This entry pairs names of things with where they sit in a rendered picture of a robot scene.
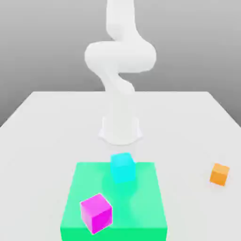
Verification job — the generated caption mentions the small magenta cube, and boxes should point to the small magenta cube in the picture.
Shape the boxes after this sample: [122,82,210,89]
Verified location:
[80,193,113,235]

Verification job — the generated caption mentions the small orange cube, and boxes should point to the small orange cube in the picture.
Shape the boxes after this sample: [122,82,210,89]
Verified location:
[209,162,231,187]

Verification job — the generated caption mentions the small cyan cube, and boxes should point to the small cyan cube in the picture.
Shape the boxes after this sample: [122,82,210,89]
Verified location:
[110,152,137,184]

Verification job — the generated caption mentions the large green box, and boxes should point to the large green box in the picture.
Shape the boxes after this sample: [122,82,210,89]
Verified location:
[60,161,168,241]

